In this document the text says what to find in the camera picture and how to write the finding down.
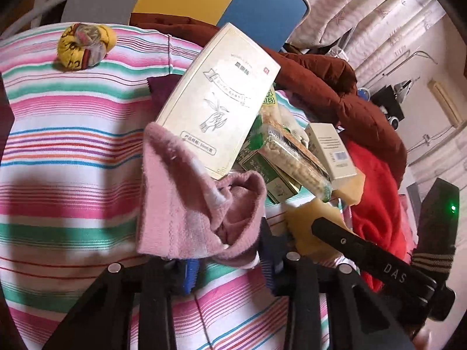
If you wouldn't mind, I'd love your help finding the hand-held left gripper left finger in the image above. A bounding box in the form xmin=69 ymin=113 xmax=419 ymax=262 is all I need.
xmin=42 ymin=257 xmax=201 ymax=350

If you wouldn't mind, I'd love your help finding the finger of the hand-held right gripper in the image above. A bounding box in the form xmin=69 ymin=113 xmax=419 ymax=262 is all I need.
xmin=311 ymin=218 xmax=437 ymax=301

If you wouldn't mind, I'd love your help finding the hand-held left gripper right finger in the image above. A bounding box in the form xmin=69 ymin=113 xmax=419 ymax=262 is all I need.
xmin=260 ymin=219 xmax=417 ymax=350

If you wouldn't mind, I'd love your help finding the yellow sponge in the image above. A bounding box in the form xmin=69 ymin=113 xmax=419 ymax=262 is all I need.
xmin=285 ymin=169 xmax=366 ymax=260

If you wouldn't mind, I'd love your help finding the pink towel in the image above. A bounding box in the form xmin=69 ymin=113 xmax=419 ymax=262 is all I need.
xmin=137 ymin=122 xmax=268 ymax=269

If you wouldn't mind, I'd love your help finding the red cloth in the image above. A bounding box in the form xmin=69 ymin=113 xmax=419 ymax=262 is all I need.
xmin=344 ymin=140 xmax=414 ymax=293

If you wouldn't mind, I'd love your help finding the green carton box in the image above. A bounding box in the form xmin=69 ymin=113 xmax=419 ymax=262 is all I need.
xmin=233 ymin=115 xmax=303 ymax=205

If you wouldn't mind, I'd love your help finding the small cream carton box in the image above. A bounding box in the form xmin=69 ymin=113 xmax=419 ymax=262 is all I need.
xmin=305 ymin=123 xmax=357 ymax=181

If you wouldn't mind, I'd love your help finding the clear snack packet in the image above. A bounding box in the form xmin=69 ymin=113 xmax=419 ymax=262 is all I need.
xmin=260 ymin=84 xmax=333 ymax=202

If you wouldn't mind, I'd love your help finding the striped blanket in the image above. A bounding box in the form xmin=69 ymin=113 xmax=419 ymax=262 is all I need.
xmin=0 ymin=22 xmax=353 ymax=350

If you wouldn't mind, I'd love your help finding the brown quilted jacket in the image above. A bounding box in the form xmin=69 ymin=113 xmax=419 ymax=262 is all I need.
xmin=130 ymin=13 xmax=408 ymax=191

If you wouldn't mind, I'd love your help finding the purple cloth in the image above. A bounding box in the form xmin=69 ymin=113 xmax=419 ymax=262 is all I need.
xmin=147 ymin=74 xmax=184 ymax=118

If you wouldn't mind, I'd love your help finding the large cream carton box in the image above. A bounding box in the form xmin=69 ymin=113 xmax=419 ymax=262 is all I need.
xmin=155 ymin=22 xmax=281 ymax=181

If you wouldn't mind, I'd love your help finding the pale patterned curtain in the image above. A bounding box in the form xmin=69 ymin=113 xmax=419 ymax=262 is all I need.
xmin=276 ymin=0 xmax=450 ymax=78

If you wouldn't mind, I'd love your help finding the yellow crumpled snack bag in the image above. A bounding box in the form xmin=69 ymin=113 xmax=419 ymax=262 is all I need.
xmin=55 ymin=23 xmax=118 ymax=71

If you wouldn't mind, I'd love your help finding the grey yellow blue chair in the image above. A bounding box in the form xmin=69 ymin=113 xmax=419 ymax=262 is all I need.
xmin=0 ymin=0 xmax=310 ymax=52

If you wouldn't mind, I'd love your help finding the beige wall unit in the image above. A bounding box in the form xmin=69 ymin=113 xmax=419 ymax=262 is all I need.
xmin=428 ymin=79 xmax=463 ymax=127

